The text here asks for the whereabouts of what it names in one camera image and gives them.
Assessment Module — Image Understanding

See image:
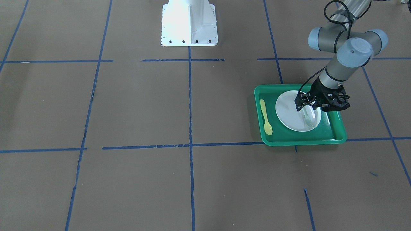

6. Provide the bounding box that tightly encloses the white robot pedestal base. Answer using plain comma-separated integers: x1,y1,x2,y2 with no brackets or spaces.
161,0,219,47

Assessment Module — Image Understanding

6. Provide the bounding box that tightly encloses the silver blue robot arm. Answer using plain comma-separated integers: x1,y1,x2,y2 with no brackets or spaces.
294,0,389,112

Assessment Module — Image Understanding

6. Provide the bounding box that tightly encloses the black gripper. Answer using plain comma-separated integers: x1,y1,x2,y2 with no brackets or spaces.
294,78,350,112

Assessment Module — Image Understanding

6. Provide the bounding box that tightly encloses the white round plate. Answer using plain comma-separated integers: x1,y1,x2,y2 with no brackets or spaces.
275,90,322,133

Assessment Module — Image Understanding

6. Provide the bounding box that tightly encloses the green plastic tray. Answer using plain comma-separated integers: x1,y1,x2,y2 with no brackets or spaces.
254,84,347,146

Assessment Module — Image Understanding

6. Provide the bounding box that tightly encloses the yellow plastic spoon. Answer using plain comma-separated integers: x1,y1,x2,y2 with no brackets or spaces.
259,99,273,135

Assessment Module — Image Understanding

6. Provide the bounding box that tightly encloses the clear plastic fork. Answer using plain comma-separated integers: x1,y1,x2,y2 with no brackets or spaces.
302,106,317,130

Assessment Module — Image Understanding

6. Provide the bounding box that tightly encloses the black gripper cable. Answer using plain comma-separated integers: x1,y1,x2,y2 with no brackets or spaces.
298,0,357,97

